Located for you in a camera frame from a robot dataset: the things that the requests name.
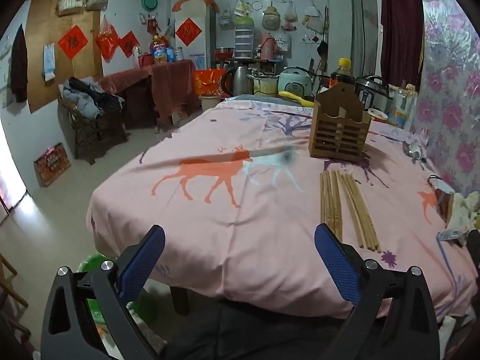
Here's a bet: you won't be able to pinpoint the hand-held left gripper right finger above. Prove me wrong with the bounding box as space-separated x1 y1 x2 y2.
314 223 440 360

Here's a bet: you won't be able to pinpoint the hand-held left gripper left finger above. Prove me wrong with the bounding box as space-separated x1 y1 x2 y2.
40 224 166 360

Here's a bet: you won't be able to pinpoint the bundle of wooden chopsticks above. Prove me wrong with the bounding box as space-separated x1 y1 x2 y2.
319 170 382 254

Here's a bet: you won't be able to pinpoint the wooden chopstick holder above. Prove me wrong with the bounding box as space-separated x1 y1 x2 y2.
308 82 373 159

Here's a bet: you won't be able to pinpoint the pink printed tablecloth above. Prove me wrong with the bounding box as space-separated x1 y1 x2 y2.
85 95 480 319

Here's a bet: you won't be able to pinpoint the person's dark trousers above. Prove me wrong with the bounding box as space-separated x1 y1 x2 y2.
157 296 361 360

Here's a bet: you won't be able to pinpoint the red printed box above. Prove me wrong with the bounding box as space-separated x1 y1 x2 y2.
34 142 72 187

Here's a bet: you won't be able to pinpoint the white power adapter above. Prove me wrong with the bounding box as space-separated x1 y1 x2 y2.
427 175 452 196

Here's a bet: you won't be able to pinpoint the wooden chair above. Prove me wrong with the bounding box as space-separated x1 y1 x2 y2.
58 94 128 166

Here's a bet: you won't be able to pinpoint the metal spoons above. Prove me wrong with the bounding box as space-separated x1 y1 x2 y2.
403 135 428 164

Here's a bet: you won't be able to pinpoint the cardboard box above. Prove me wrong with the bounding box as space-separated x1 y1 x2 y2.
170 105 190 126

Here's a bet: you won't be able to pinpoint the clear plastic oil bottle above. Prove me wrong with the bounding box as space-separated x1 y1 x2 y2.
388 84 418 128

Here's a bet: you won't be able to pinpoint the yellow frying pan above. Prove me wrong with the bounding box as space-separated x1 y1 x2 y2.
278 91 316 107

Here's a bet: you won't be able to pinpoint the pile of grey clothes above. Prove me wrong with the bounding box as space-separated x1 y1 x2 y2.
62 77 125 119

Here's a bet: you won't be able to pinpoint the silver pressure cooker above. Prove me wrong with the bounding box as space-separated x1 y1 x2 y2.
354 75 392 111

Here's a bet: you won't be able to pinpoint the red cloth covered table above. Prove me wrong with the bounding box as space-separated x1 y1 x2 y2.
98 59 196 128

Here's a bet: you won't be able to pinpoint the grey blue cloth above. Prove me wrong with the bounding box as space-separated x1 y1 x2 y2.
225 94 301 106

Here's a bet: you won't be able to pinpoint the red gift bag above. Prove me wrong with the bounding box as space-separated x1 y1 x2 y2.
193 69 226 96

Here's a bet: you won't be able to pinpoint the dark soy sauce bottle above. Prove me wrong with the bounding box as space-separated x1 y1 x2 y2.
329 58 357 96

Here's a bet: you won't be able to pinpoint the light green rice cooker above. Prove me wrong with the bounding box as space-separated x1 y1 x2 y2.
278 67 314 98

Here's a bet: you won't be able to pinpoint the cream lidded pot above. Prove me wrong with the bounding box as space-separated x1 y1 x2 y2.
253 74 280 95

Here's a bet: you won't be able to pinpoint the steel electric kettle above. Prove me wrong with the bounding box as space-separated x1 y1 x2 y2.
221 65 256 97

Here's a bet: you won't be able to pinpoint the yellow cooking oil jug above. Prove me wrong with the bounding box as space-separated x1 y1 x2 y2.
149 34 167 64

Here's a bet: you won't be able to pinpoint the red diamond paper poster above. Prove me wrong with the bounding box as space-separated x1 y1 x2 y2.
57 25 89 60
175 17 203 47
119 31 140 59

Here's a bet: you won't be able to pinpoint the red plastic bag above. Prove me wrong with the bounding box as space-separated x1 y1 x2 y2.
94 15 121 61

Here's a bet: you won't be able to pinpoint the pink thermos flask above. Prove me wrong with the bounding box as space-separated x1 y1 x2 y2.
260 32 277 61

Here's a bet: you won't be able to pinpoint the dark hanging jacket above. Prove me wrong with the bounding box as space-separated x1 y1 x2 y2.
10 24 29 104

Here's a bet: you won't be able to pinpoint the white hanging plastic bag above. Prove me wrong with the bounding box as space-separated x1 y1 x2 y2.
302 3 325 32

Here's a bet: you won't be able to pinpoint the clear bag with red contents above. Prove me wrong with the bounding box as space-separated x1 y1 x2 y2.
282 2 297 31

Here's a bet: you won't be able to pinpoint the white refrigerator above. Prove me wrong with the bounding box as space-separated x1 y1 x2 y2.
173 0 216 61

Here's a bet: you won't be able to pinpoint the beige hanging pouch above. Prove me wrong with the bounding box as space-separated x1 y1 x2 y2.
262 2 282 31

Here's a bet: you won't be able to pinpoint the blue cable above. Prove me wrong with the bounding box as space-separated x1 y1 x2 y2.
436 232 456 271

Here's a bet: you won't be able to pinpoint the brown wall board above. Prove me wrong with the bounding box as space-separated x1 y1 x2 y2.
28 0 104 113

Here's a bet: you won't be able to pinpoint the wall calendar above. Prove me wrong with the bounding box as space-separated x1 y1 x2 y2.
42 44 57 81

